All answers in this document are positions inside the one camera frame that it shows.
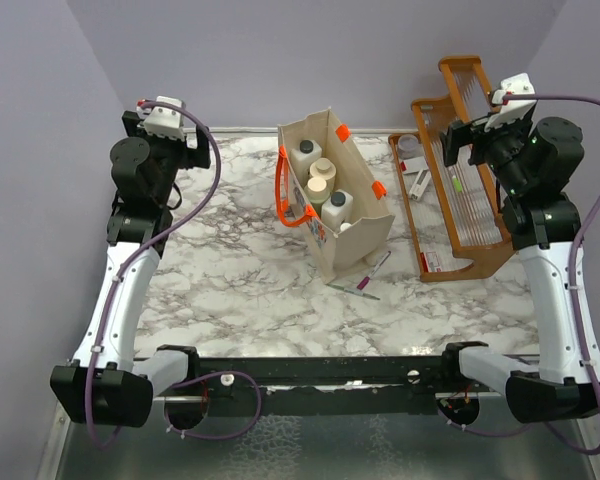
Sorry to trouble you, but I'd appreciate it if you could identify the silver pen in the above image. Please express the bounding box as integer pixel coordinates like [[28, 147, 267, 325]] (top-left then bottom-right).
[[326, 284, 380, 301]]

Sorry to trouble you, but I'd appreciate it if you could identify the wooden rack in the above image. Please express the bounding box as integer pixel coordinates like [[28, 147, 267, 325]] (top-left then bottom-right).
[[411, 55, 510, 261]]

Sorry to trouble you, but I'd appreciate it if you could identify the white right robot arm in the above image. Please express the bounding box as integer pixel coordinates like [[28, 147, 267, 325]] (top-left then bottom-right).
[[439, 117, 600, 423]]

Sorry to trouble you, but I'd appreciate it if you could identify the cream floral canvas bag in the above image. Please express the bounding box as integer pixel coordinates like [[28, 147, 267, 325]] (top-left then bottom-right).
[[274, 109, 395, 283]]

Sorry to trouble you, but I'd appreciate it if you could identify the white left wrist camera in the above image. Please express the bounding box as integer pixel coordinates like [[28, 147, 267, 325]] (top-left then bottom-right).
[[136, 99, 185, 141]]

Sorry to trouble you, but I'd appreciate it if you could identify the green marker pen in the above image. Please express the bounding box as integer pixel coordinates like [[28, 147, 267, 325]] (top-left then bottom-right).
[[449, 166, 464, 193]]

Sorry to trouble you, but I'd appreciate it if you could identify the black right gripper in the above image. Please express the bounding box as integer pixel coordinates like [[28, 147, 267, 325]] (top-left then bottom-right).
[[440, 107, 531, 194]]

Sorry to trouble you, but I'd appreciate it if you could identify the green bottle white cap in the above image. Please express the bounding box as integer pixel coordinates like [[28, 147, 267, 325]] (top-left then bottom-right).
[[304, 177, 331, 215]]

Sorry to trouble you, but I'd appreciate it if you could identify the small white box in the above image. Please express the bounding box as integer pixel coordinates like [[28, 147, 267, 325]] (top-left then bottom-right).
[[400, 156, 431, 201]]

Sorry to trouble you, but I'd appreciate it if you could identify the white square bottle dark cap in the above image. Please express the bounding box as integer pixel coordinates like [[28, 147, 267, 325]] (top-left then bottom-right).
[[290, 139, 322, 175]]

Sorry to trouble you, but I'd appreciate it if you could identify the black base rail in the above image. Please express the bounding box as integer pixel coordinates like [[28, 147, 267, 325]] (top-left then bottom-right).
[[158, 356, 488, 417]]

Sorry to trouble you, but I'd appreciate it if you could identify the pink white pen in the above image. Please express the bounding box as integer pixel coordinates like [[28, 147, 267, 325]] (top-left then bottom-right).
[[356, 251, 391, 291]]

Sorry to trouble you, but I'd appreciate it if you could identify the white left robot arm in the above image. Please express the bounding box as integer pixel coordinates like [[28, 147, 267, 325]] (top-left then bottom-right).
[[50, 97, 220, 427]]

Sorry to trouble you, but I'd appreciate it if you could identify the beige bottle beige cap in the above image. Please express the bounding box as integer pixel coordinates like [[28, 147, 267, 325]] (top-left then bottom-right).
[[309, 157, 337, 189]]

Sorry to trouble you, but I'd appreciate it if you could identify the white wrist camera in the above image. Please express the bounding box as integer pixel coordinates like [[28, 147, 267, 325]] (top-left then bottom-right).
[[136, 99, 185, 141], [484, 73, 536, 132]]

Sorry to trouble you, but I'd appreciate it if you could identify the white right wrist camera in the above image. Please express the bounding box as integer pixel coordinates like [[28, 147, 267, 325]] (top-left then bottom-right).
[[484, 73, 536, 132]]

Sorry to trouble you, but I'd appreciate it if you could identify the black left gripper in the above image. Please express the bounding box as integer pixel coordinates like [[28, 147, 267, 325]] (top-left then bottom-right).
[[124, 111, 209, 205]]

